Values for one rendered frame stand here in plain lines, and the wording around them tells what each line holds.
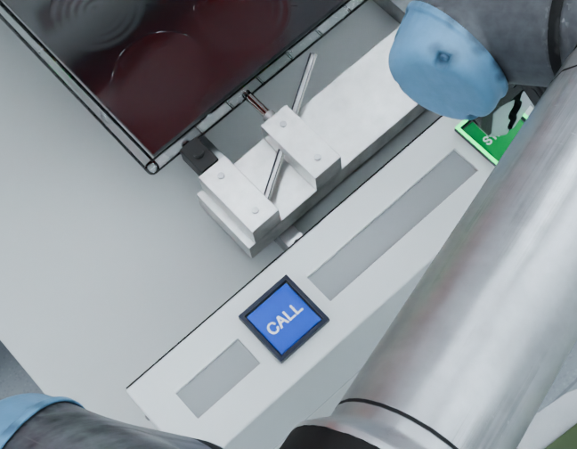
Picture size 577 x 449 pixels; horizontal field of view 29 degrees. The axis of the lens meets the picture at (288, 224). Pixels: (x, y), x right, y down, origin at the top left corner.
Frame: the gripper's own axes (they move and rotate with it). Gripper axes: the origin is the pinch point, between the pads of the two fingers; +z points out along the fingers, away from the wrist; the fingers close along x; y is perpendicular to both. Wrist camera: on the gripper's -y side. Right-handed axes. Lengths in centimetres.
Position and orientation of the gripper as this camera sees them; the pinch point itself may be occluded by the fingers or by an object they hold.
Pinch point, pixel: (505, 129)
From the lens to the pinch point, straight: 101.7
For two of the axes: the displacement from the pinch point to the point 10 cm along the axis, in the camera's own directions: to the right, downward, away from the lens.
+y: -6.7, -6.7, 3.3
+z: 0.7, 3.8, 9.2
